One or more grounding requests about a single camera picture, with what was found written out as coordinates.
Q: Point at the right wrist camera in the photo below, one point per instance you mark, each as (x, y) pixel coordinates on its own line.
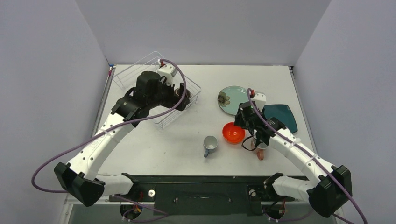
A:
(260, 99)

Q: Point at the light green floral plate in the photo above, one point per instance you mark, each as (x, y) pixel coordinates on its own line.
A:
(230, 98)

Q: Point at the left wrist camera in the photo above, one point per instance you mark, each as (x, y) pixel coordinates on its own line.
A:
(167, 71)

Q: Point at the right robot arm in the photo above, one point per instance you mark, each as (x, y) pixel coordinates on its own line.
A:
(327, 187)

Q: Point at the black patterned bowl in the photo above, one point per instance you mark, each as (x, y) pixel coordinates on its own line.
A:
(178, 93)

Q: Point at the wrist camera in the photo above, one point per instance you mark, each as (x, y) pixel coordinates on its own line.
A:
(167, 71)
(260, 99)

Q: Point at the dark teal square plate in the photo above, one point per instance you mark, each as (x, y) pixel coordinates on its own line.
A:
(283, 113)

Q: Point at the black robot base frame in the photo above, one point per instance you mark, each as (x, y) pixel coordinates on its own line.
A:
(201, 195)

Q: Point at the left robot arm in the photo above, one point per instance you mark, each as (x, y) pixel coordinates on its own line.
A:
(79, 176)

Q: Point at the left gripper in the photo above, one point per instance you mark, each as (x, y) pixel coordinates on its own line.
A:
(172, 101)

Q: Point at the pink floral mug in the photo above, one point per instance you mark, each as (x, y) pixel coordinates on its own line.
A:
(258, 148)

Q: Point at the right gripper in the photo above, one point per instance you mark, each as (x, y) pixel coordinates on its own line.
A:
(259, 136)

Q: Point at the orange bowl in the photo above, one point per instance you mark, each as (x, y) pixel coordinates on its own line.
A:
(233, 134)

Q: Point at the white blue-handled cup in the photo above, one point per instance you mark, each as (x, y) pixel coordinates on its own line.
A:
(210, 144)

